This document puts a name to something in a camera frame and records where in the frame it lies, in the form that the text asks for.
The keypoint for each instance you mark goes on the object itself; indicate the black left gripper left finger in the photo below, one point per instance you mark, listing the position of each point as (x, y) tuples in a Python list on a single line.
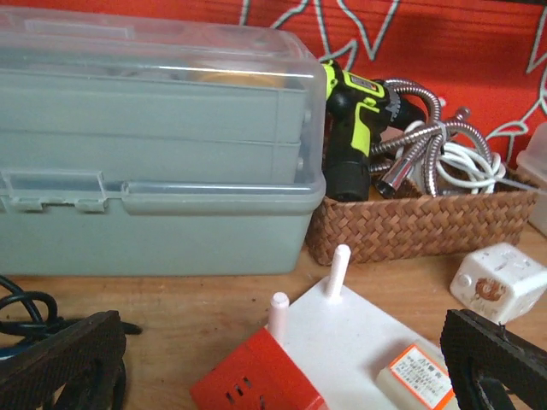
[(79, 367)]

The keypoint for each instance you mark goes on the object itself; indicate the red cube power socket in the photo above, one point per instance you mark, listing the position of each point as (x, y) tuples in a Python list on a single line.
[(258, 374)]

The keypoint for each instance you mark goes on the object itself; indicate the white peg base plate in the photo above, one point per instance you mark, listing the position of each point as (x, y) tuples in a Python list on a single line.
[(338, 339)]

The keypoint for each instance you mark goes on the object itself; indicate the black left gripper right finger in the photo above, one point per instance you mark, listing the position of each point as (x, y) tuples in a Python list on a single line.
[(487, 363)]

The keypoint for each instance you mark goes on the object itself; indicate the woven wicker basket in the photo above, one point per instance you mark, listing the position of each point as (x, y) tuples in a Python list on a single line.
[(412, 224)]

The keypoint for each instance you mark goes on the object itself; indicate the green black cordless drill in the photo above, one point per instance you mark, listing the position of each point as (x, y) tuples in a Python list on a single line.
[(360, 110)]

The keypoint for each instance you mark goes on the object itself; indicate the grey plastic toolbox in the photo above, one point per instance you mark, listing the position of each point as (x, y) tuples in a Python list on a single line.
[(145, 147)]

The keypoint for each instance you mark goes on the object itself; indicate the translucent box with warning label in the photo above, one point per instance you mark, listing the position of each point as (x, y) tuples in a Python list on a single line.
[(417, 378)]

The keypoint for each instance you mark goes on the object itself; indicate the white cube power adapter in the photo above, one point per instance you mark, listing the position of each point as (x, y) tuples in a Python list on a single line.
[(499, 282)]

